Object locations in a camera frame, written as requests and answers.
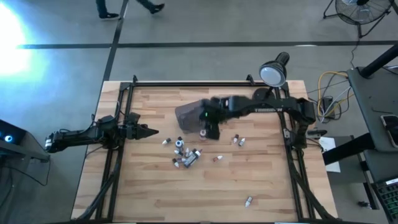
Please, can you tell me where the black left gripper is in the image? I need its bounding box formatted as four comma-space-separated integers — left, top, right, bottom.
124, 123, 160, 141

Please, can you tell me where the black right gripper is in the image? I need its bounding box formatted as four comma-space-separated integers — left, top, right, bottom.
201, 96, 231, 141

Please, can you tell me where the grey translucent plastic container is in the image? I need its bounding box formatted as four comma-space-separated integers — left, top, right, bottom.
174, 98, 208, 134

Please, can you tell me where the black desk lamp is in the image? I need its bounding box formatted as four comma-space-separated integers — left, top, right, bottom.
251, 52, 290, 103

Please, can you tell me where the black power adapter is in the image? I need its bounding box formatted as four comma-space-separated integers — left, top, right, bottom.
322, 96, 336, 119

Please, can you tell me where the white paper sheet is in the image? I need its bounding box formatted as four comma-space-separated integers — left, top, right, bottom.
319, 136, 341, 174

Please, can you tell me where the person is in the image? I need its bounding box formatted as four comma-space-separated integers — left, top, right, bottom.
95, 0, 165, 19

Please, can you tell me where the black box with blue light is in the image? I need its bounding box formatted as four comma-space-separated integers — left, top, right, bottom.
0, 119, 51, 163

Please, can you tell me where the black desk beam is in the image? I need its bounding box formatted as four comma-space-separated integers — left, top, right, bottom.
322, 132, 376, 166

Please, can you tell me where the grey side desk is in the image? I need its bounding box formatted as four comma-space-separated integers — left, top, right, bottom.
346, 66, 398, 184

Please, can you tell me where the black smartphone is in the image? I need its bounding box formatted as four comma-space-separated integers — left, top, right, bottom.
380, 114, 398, 149

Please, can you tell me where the black pole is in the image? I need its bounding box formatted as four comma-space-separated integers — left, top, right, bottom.
359, 42, 398, 79

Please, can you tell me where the backlit black keyboard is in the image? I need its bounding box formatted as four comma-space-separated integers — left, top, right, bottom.
371, 177, 398, 222

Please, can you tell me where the black floor fan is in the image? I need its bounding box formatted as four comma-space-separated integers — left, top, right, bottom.
322, 0, 394, 39

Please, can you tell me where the black aluminium table frame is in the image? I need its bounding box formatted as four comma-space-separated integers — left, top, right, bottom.
93, 74, 315, 222

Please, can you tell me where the black cable bundle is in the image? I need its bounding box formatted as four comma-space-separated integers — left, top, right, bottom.
76, 149, 124, 220
287, 146, 336, 221

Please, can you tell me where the yellow cable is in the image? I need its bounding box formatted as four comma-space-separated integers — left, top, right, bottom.
317, 70, 355, 118

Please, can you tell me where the white cable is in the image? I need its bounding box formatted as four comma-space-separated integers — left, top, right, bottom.
323, 86, 352, 122

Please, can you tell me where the black fan power cable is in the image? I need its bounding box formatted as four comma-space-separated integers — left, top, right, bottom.
350, 36, 359, 70

